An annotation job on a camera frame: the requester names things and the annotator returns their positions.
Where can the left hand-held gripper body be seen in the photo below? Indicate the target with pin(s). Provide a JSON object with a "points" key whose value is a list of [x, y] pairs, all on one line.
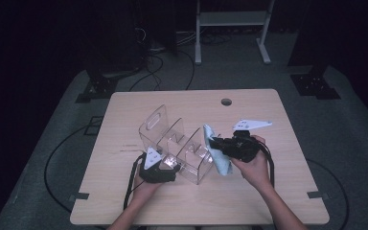
{"points": [[155, 177]]}

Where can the grey tape piece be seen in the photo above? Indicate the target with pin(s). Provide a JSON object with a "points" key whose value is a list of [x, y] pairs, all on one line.
{"points": [[79, 196], [316, 195]]}

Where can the white metal stand frame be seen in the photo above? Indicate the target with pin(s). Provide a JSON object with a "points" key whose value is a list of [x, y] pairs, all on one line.
{"points": [[230, 18]]}

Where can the person's left hand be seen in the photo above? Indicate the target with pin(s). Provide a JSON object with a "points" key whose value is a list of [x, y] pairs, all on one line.
{"points": [[145, 191]]}

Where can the black stand base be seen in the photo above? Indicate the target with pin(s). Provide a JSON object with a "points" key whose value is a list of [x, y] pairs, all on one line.
{"points": [[100, 86], [314, 86]]}

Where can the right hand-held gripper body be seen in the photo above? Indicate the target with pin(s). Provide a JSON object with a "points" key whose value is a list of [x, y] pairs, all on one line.
{"points": [[242, 148]]}

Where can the person's right hand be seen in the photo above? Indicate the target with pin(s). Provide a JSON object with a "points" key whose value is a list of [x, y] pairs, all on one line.
{"points": [[255, 174]]}

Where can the clear acrylic organizer box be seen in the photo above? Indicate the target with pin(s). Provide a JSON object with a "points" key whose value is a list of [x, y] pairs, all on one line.
{"points": [[190, 159]]}

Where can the light blue cleaning cloth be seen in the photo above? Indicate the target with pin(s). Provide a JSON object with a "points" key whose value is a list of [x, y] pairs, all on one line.
{"points": [[220, 163]]}

